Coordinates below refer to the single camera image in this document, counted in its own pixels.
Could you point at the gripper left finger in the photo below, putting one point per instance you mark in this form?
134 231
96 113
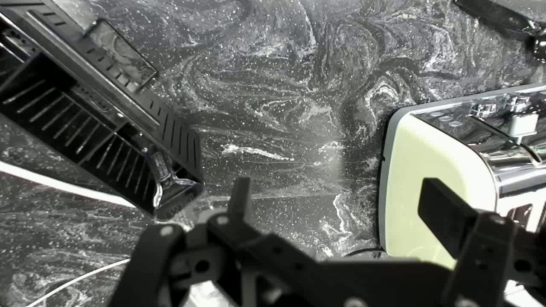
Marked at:
155 264

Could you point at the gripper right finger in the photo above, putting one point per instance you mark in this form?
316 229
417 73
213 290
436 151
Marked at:
484 251

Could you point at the grey toaster lever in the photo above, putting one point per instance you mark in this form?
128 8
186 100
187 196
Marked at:
524 125

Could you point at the cream and chrome toaster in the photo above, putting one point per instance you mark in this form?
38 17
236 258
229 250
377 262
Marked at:
431 179

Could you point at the black vented appliance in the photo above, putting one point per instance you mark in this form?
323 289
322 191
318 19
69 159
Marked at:
98 128

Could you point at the chrome toaster knob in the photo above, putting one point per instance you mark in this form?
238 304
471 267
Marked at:
517 102
484 109

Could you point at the black bar with chrome end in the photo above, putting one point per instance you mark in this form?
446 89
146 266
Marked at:
499 17

